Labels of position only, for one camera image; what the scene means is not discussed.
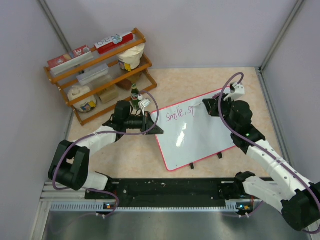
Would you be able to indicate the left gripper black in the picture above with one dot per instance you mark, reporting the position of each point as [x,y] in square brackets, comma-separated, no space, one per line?
[147,122]

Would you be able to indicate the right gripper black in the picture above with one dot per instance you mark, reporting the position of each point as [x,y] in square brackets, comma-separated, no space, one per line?
[212,106]

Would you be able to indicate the marker pen with magenta cap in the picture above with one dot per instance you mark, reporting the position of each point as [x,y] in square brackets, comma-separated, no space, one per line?
[205,101]

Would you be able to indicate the whiteboard with pink frame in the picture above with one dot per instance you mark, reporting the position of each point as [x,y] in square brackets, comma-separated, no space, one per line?
[190,134]

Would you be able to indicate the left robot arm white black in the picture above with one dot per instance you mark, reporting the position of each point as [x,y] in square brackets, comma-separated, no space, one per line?
[70,164]

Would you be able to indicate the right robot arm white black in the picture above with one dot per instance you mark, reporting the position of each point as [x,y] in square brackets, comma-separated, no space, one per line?
[295,197]

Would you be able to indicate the whiteboard stand foot right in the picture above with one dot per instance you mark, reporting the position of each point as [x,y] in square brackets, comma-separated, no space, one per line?
[219,154]

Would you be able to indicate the green glass bottle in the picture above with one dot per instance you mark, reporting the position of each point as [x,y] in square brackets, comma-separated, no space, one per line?
[135,96]

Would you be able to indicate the brown cardboard packet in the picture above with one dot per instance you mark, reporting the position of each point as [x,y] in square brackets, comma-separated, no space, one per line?
[108,94]

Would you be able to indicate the white paper bag upper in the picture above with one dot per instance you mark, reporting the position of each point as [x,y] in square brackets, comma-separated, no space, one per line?
[130,59]

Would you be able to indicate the orange wooden shelf rack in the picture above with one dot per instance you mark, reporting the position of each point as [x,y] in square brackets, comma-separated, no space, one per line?
[67,79]

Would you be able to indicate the clear plastic box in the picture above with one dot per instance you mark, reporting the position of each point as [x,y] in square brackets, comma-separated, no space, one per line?
[93,74]

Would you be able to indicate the red white long box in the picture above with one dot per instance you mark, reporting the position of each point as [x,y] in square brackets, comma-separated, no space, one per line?
[109,43]

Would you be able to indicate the red silver foil box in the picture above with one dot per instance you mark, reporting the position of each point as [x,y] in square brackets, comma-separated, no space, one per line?
[69,60]

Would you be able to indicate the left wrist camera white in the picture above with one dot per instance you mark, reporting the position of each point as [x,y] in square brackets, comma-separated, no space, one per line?
[143,103]

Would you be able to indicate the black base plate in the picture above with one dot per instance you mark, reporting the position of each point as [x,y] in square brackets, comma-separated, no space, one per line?
[174,192]

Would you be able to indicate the grey cable duct rail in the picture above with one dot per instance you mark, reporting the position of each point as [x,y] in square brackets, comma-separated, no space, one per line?
[230,207]

